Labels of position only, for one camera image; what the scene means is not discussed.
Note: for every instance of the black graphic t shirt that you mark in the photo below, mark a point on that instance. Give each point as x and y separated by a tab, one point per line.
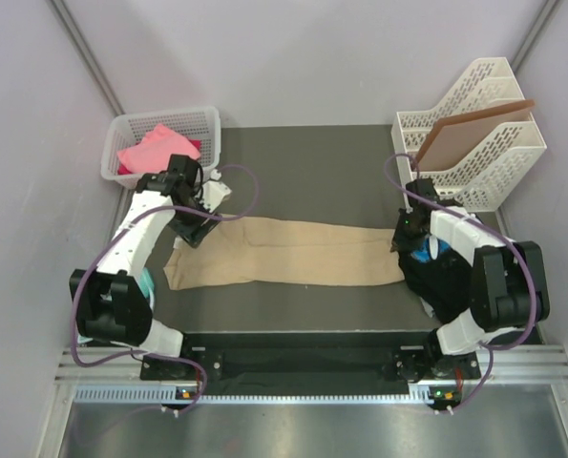
490	284

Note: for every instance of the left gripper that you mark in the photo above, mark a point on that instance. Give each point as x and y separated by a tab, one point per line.
194	234

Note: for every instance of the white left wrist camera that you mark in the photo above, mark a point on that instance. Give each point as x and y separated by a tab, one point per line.
214	192

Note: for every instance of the pink folded t shirt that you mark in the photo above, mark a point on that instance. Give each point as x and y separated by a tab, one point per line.
154	150

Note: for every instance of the beige t shirt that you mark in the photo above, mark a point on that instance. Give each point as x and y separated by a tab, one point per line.
285	251

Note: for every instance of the white plastic basket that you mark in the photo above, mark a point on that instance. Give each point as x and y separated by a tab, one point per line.
137	144

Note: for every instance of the teal headphones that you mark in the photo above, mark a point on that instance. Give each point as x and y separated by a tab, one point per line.
147	286

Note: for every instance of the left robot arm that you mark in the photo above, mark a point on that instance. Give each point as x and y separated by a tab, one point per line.
111	306

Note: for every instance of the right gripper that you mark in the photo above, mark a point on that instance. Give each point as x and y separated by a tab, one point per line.
402	244

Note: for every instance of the white file organizer rack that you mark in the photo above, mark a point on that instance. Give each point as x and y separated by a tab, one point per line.
483	179

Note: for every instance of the brown cardboard sheet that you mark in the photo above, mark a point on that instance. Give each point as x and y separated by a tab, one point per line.
452	138

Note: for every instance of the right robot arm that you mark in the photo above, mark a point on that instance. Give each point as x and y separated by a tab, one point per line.
463	231

